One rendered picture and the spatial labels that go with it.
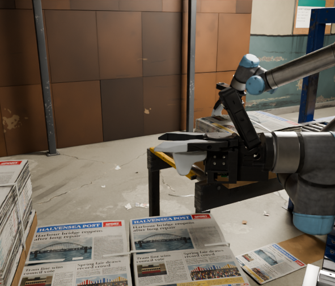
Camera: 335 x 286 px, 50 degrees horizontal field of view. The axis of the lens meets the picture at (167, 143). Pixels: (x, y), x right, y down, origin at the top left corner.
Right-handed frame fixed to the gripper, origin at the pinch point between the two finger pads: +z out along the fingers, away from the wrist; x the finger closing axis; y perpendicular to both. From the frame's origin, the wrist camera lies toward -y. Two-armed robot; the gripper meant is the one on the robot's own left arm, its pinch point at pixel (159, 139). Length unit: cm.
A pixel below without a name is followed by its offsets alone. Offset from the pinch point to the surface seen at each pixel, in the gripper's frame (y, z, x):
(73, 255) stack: 38, 25, 26
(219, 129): 10, -19, 82
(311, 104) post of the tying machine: 8, -100, 203
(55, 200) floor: 94, 104, 225
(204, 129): 11, -14, 91
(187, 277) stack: 38.5, -6.0, 18.3
